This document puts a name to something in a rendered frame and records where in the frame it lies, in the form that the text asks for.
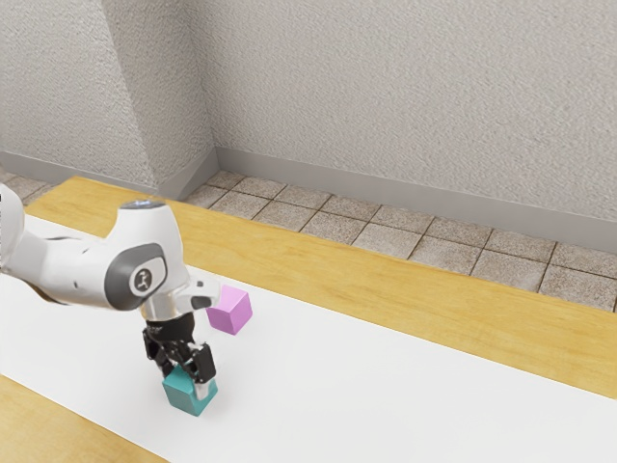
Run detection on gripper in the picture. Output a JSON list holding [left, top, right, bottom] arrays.
[[141, 312, 219, 401]]

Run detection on teal block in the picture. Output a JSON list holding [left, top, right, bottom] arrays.
[[161, 363, 220, 418]]

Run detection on pink block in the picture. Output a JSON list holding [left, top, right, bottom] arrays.
[[205, 284, 254, 335]]

